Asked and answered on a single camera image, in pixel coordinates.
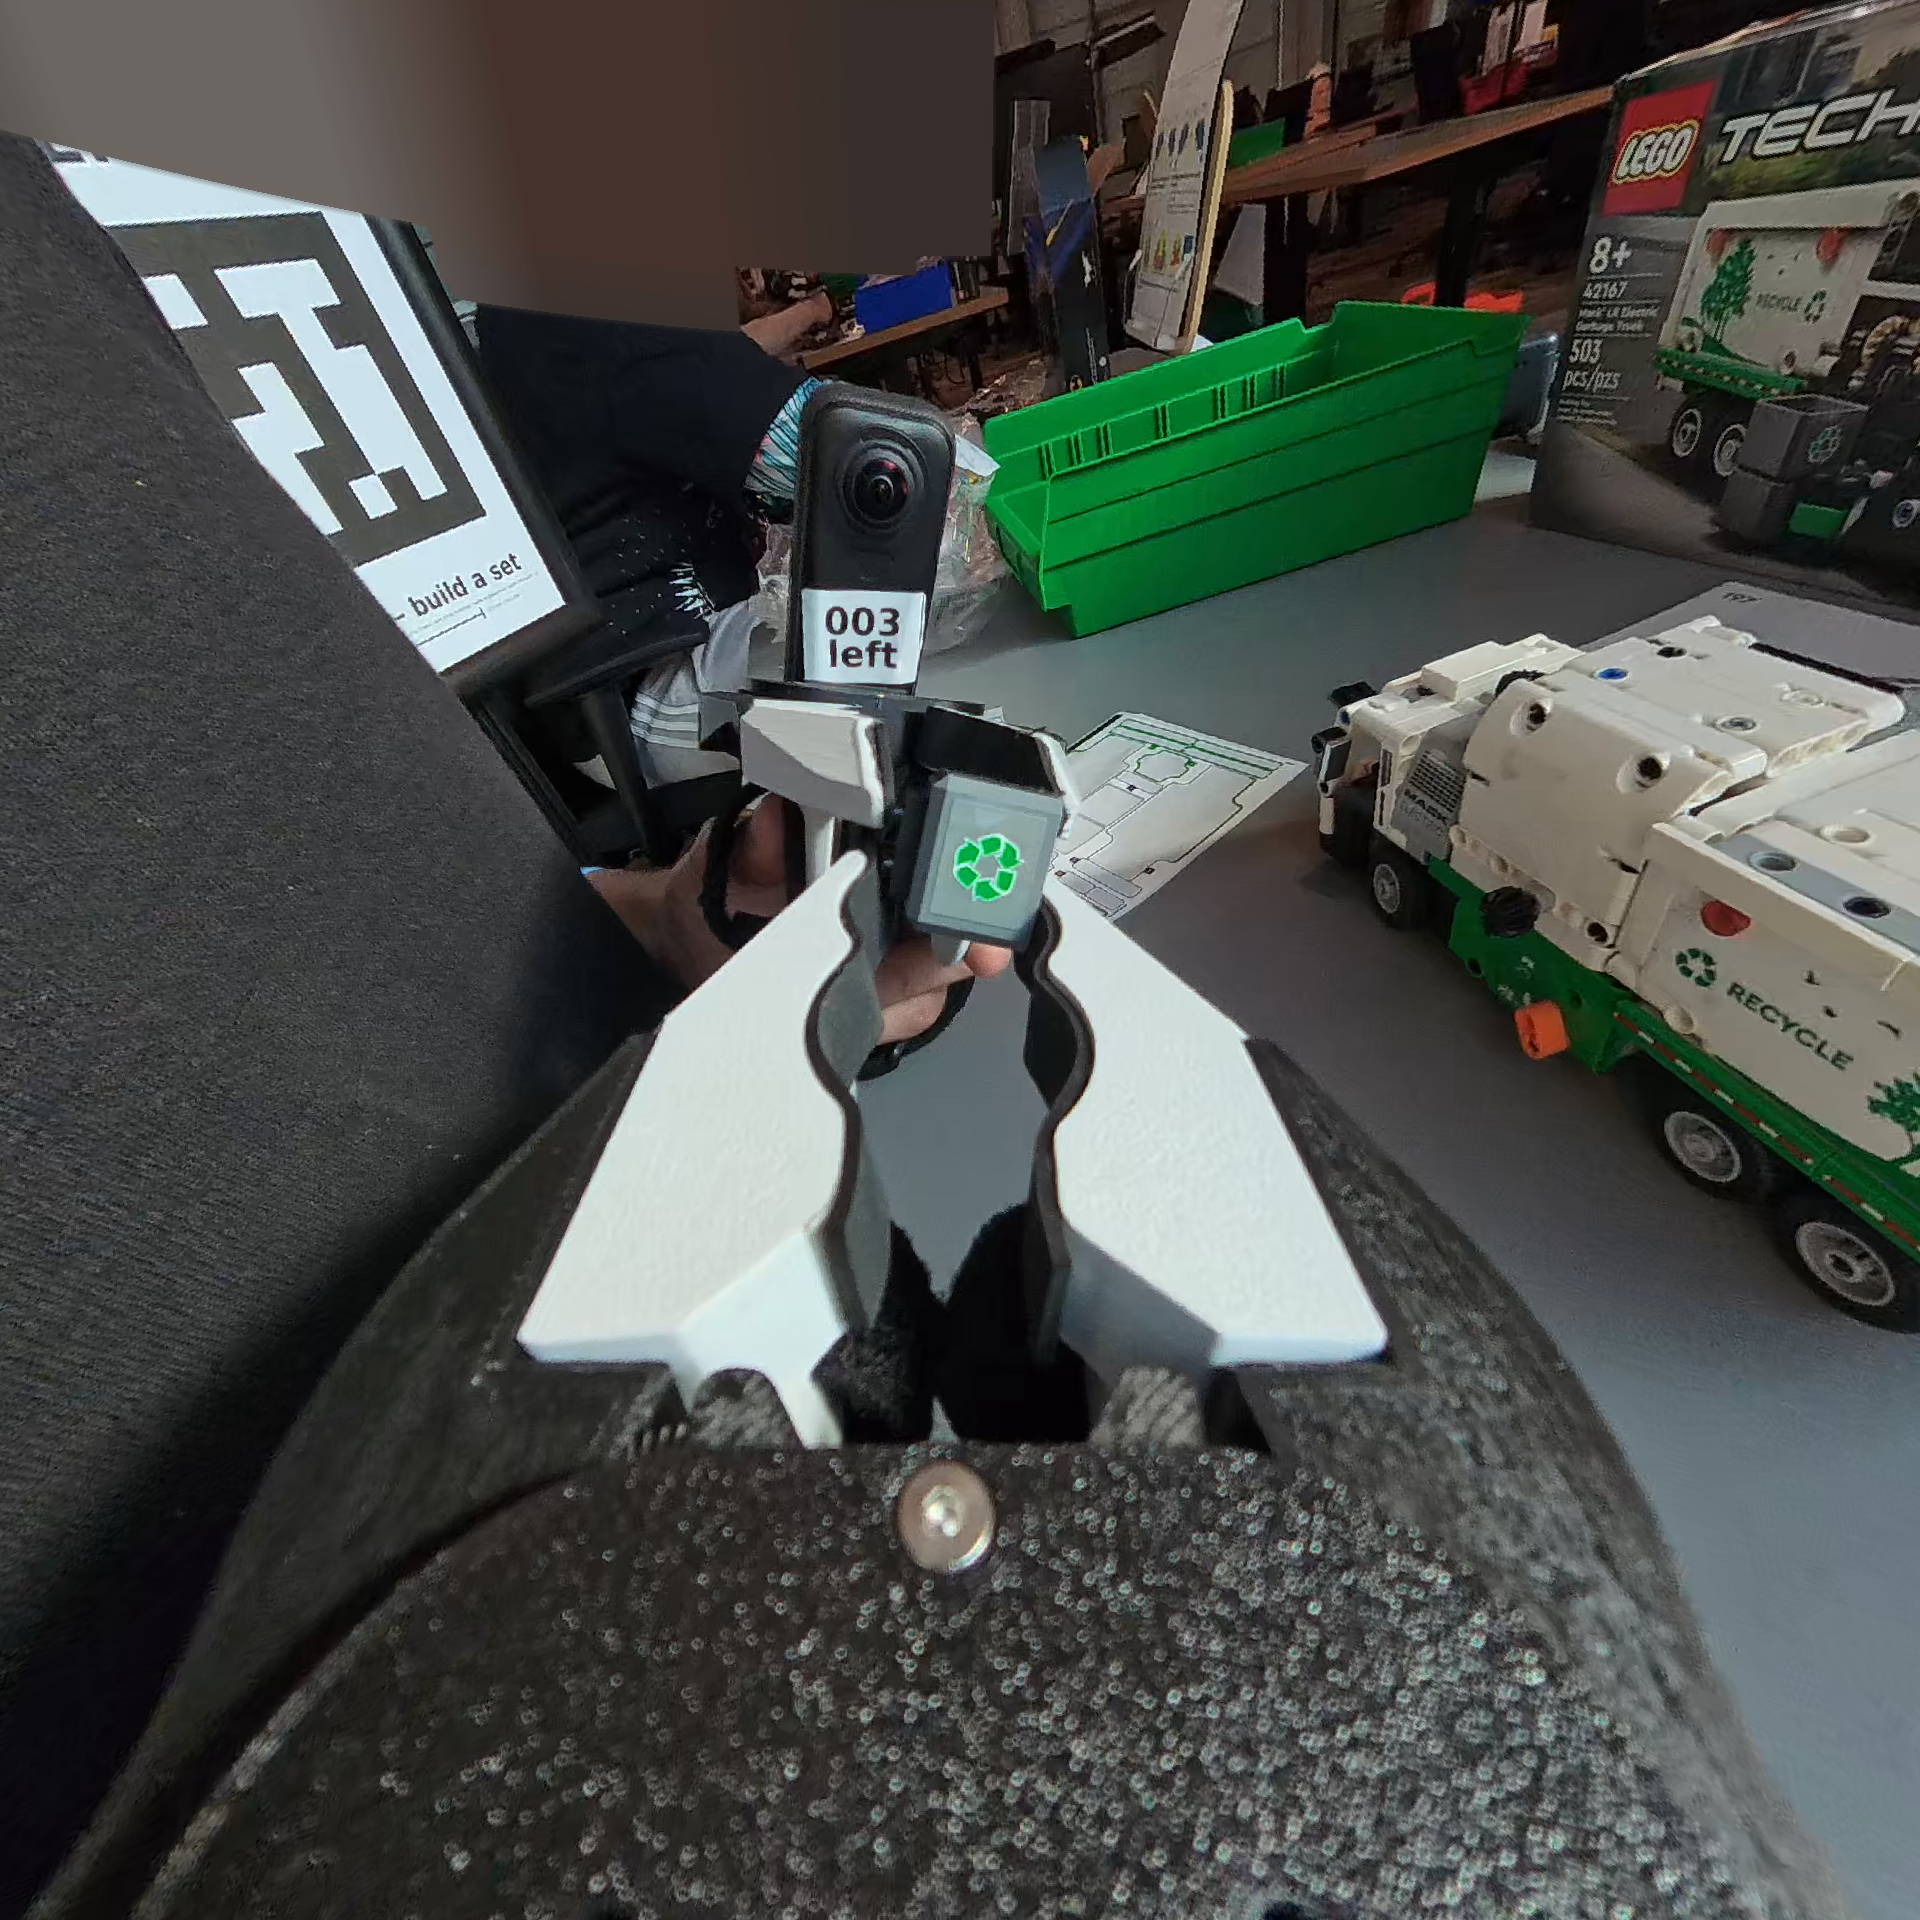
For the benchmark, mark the grey lego bin recycle sticker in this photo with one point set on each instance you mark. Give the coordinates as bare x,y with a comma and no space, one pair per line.
982,872

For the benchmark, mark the lego instruction booklet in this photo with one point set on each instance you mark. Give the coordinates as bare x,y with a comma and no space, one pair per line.
1800,623

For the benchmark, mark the small blue storage bin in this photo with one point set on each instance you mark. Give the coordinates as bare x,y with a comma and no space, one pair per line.
908,293

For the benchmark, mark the black framed marker sign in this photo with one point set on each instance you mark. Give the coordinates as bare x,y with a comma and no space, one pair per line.
300,345

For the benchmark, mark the white green lego garbage truck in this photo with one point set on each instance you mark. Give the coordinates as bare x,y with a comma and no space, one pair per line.
1726,839

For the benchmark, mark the dark tall box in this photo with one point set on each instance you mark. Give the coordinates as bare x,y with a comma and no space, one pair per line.
1070,257

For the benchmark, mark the black chair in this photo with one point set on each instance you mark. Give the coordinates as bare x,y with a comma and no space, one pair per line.
585,705

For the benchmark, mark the crumpled clear plastic bag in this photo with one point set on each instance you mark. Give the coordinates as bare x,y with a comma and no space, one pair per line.
992,511

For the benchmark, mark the lego sticker sheet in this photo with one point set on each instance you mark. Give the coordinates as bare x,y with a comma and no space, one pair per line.
1186,796

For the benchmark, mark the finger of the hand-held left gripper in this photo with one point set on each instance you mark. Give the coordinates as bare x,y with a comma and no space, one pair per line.
1058,771
803,760

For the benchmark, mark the white poster board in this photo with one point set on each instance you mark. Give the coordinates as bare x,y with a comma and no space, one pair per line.
1179,226

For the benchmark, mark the person's left hand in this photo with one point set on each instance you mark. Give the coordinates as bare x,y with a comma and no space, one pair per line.
765,863

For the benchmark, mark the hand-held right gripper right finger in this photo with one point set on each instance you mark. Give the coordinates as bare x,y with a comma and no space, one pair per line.
1216,1187

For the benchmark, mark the lego set box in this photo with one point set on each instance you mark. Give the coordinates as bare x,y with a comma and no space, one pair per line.
1726,300

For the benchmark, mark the long wooden workbench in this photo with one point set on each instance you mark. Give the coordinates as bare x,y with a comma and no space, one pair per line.
1350,150

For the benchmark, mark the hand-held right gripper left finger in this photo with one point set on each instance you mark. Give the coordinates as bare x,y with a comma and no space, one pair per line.
704,1171

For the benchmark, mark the stacked green plastic bins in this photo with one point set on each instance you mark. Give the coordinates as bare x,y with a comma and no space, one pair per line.
1246,452

